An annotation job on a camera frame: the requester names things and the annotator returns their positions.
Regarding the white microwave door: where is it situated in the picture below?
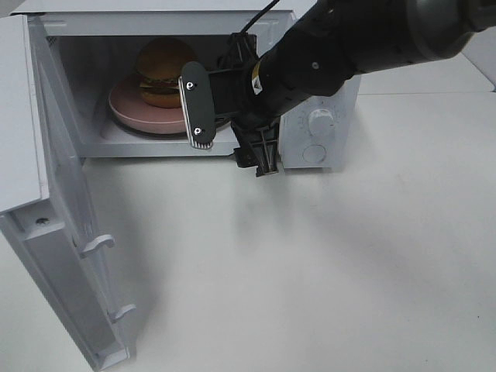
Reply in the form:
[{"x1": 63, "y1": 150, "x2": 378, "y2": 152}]
[{"x1": 1, "y1": 15, "x2": 134, "y2": 371}]

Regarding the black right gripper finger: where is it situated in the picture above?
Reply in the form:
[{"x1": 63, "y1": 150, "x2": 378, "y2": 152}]
[
  {"x1": 231, "y1": 119, "x2": 280, "y2": 177},
  {"x1": 217, "y1": 33, "x2": 257, "y2": 70}
]

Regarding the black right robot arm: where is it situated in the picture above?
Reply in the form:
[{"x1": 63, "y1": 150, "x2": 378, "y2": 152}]
[{"x1": 211, "y1": 0, "x2": 495, "y2": 176}]

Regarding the white round door button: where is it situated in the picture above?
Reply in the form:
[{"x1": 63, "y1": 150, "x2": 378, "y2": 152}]
[{"x1": 302, "y1": 144, "x2": 326, "y2": 164}]

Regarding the pink round plate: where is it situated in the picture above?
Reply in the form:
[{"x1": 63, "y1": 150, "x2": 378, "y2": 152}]
[{"x1": 108, "y1": 74, "x2": 186, "y2": 134}]

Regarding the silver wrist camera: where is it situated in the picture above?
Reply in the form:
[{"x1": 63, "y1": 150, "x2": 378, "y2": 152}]
[{"x1": 178, "y1": 61, "x2": 216, "y2": 150}]

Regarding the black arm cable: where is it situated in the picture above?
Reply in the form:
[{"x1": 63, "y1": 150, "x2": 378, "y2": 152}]
[{"x1": 238, "y1": 0, "x2": 281, "y2": 36}]

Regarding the glass microwave turntable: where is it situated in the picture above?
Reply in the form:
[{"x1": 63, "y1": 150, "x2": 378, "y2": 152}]
[{"x1": 115, "y1": 119, "x2": 233, "y2": 139}]

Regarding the white microwave oven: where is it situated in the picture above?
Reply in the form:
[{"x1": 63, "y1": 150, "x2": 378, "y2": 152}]
[{"x1": 10, "y1": 0, "x2": 363, "y2": 171}]

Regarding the white microwave knob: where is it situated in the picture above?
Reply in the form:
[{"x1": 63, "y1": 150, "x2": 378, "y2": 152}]
[{"x1": 308, "y1": 108, "x2": 335, "y2": 136}]

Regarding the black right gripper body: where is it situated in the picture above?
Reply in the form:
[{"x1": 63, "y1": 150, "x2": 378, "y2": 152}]
[{"x1": 209, "y1": 43, "x2": 283, "y2": 129}]

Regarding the toy burger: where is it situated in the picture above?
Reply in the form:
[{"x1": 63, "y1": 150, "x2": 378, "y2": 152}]
[{"x1": 135, "y1": 36, "x2": 197, "y2": 109}]

